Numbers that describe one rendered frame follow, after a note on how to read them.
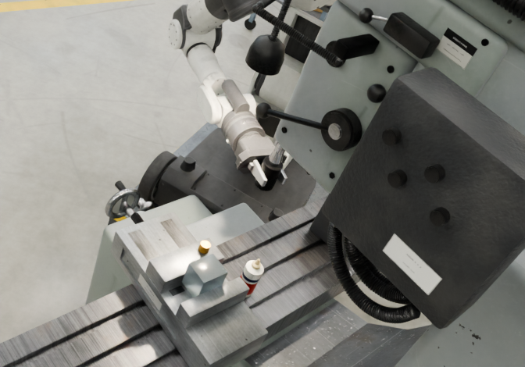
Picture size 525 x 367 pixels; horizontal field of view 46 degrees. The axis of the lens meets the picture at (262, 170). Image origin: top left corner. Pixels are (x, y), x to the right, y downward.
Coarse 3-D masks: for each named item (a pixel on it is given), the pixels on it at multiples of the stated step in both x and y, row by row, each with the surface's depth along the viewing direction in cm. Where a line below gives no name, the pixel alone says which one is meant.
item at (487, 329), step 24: (504, 288) 77; (480, 312) 80; (504, 312) 78; (432, 336) 87; (456, 336) 84; (480, 336) 81; (504, 336) 78; (408, 360) 91; (432, 360) 88; (456, 360) 85; (480, 360) 82; (504, 360) 79
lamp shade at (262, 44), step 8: (256, 40) 118; (264, 40) 117; (272, 40) 117; (256, 48) 117; (264, 48) 116; (272, 48) 117; (280, 48) 118; (248, 56) 119; (256, 56) 117; (264, 56) 117; (272, 56) 117; (280, 56) 118; (248, 64) 119; (256, 64) 118; (264, 64) 118; (272, 64) 118; (280, 64) 119; (264, 72) 119; (272, 72) 119
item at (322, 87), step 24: (336, 24) 100; (360, 24) 97; (384, 48) 95; (312, 72) 106; (336, 72) 103; (360, 72) 99; (384, 72) 96; (408, 72) 94; (312, 96) 108; (336, 96) 104; (360, 96) 101; (360, 120) 102; (288, 144) 115; (312, 144) 111; (312, 168) 112; (336, 168) 108
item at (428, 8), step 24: (360, 0) 94; (384, 0) 91; (408, 0) 88; (432, 0) 85; (384, 24) 92; (432, 24) 86; (456, 24) 84; (480, 24) 82; (456, 48) 85; (480, 48) 82; (504, 48) 81; (456, 72) 86; (480, 72) 83
